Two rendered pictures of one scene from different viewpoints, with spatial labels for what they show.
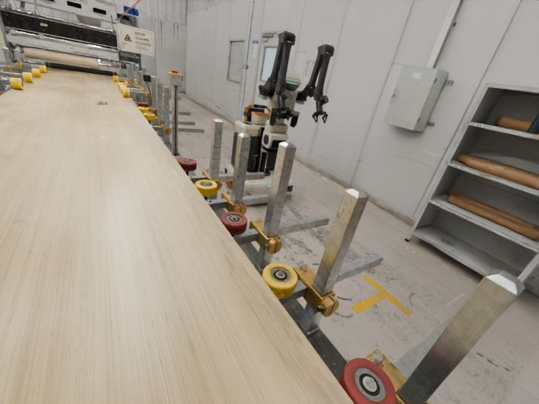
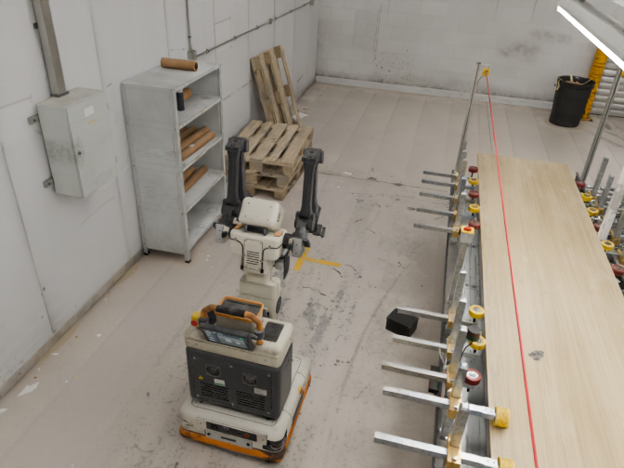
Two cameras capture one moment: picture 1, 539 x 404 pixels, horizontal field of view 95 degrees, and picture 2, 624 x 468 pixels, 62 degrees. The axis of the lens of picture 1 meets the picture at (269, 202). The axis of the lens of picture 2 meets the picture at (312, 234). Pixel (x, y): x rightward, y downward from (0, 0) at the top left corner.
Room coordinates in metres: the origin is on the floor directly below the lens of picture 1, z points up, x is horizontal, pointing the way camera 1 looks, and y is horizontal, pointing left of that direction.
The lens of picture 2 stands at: (3.98, 2.10, 2.67)
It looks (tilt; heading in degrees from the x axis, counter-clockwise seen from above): 31 degrees down; 230
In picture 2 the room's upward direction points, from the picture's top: 3 degrees clockwise
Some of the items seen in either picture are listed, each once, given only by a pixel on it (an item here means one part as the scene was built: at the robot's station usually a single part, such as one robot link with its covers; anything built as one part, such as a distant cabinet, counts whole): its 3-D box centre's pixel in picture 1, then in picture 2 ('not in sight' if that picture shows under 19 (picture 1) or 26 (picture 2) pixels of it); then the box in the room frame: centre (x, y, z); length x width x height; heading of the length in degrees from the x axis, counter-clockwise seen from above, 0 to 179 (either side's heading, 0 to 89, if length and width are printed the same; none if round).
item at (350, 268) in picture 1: (331, 276); (448, 184); (0.55, -0.21, 0.83); 0.43 x 0.03 x 0.04; 127
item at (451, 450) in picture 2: not in sight; (453, 451); (2.69, 1.49, 0.95); 0.14 x 0.06 x 0.05; 37
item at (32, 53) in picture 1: (82, 61); not in sight; (3.83, 3.02, 1.05); 1.43 x 0.12 x 0.12; 127
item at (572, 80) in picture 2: not in sight; (569, 100); (-4.53, -1.70, 0.36); 0.59 x 0.58 x 0.73; 37
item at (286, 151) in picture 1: (273, 218); (460, 187); (0.67, -0.02, 0.91); 0.04 x 0.04 x 0.48; 37
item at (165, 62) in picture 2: not in sight; (179, 64); (2.01, -2.02, 1.59); 0.30 x 0.08 x 0.08; 127
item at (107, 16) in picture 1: (83, 66); not in sight; (4.06, 3.19, 0.95); 1.65 x 0.70 x 1.90; 127
